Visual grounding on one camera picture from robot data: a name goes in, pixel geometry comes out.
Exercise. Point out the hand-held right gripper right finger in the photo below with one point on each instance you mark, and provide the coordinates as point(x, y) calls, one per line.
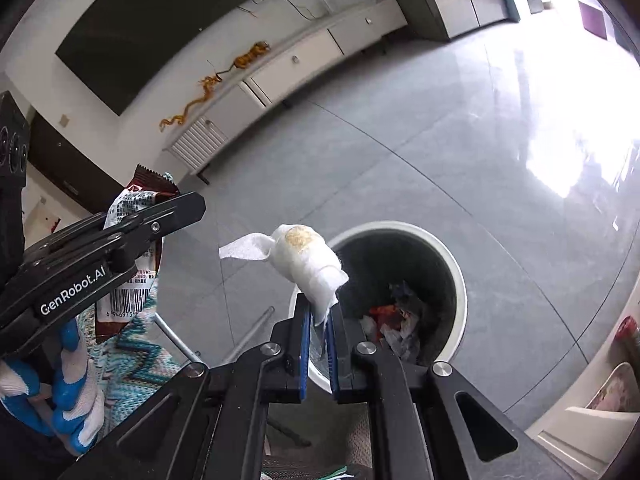
point(334, 360)

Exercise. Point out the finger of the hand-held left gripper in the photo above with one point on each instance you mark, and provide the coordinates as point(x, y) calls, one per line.
point(165, 212)

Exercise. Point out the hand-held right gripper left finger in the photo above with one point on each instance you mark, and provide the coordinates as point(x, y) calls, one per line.
point(302, 360)

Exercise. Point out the brown snack wrapper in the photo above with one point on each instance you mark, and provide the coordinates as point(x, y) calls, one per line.
point(125, 305)

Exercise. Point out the pile of assorted wrappers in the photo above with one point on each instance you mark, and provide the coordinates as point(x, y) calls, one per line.
point(400, 330)

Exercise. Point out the white tissue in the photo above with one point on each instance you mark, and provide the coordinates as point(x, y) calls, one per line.
point(300, 255)

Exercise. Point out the white round waste bin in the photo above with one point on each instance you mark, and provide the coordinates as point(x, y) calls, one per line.
point(457, 305)

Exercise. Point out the person's left hand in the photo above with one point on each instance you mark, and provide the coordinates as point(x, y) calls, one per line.
point(75, 390)

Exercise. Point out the small red items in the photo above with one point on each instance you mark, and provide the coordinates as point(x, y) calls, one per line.
point(54, 225)

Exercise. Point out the zigzag patterned mat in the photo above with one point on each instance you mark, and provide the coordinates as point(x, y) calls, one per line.
point(140, 360)

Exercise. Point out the black bin liner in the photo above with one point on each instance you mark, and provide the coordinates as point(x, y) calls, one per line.
point(380, 260)

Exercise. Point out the white television cabinet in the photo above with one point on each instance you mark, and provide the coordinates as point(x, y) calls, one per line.
point(280, 70)

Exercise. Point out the beige coffee table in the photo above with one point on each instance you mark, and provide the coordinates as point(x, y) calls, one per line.
point(575, 440)

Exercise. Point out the patterned white plate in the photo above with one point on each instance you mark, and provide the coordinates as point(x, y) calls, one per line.
point(615, 390)

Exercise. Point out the red packet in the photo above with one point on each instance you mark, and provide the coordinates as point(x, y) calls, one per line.
point(627, 335)

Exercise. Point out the metal stool frame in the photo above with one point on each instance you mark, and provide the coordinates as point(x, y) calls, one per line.
point(250, 327)

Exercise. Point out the wall switch plate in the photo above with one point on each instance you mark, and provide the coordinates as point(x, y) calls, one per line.
point(63, 120)

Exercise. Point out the black wall television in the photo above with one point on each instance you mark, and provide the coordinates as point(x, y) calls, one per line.
point(165, 25)

